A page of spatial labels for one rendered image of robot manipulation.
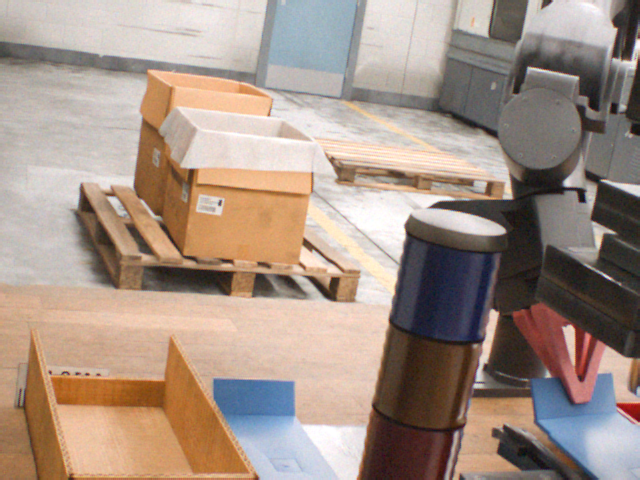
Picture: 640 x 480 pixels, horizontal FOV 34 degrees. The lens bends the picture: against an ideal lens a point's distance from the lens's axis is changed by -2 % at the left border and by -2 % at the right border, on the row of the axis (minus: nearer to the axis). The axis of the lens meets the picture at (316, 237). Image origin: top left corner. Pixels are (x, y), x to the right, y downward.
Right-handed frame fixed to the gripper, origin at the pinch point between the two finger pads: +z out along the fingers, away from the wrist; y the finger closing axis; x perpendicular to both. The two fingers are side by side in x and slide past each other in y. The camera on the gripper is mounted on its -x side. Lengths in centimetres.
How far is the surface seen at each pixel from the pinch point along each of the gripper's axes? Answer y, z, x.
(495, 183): -551, -161, 319
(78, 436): -17.1, -0.6, -33.9
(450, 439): 30.4, 2.1, -25.8
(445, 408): 31.1, 1.0, -26.2
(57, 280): -342, -70, 1
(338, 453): -12.3, 2.5, -14.5
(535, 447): 1.9, 3.6, -5.2
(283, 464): -9.5, 2.9, -20.0
